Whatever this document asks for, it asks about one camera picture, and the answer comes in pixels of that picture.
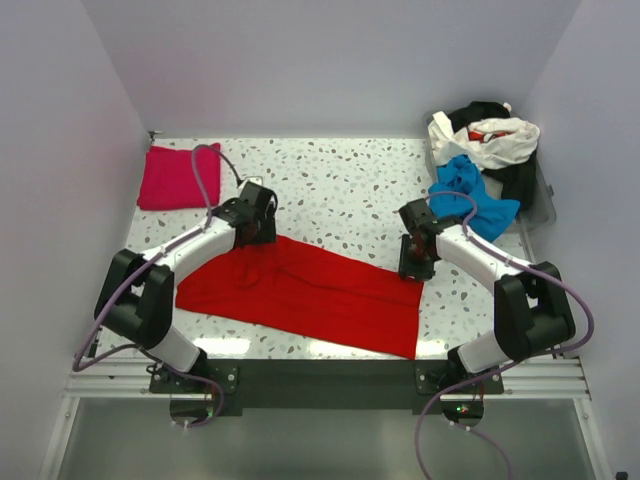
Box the red t-shirt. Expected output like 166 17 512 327
176 236 423 359

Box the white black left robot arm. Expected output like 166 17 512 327
95 178 278 375

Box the white t-shirt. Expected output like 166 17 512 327
427 111 540 170

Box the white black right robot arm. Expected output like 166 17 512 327
398 200 575 383

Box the aluminium rail frame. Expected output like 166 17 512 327
38 319 616 480

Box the clear plastic bin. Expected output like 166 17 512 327
422 111 557 233

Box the blue t-shirt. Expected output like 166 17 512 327
428 155 520 242

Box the black t-shirt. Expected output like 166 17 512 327
447 101 537 212

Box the folded pink t-shirt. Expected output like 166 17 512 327
137 146 222 211

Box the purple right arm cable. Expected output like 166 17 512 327
415 190 596 480

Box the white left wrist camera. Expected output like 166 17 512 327
242 176 264 186

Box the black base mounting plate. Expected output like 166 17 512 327
147 359 504 420

